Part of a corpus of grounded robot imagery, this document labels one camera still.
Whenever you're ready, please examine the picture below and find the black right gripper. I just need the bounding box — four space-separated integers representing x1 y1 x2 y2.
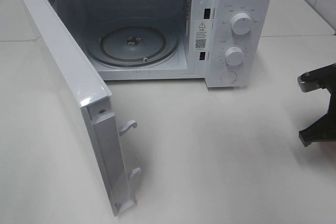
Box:
299 88 335 147

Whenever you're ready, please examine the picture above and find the glass microwave turntable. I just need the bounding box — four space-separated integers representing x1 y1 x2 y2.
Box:
86 17 180 68

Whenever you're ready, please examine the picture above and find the round white door button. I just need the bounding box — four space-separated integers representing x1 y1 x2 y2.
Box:
221 71 237 85

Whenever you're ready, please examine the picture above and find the white timer knob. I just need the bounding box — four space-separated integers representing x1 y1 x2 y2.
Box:
224 47 245 66

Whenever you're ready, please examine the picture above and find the white microwave door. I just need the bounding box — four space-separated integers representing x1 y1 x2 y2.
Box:
22 0 141 215

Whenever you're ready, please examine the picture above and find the upper white power knob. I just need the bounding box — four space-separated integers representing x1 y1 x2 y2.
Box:
230 12 253 35

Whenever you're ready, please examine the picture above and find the white microwave oven body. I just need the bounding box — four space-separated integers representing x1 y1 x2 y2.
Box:
48 0 270 88

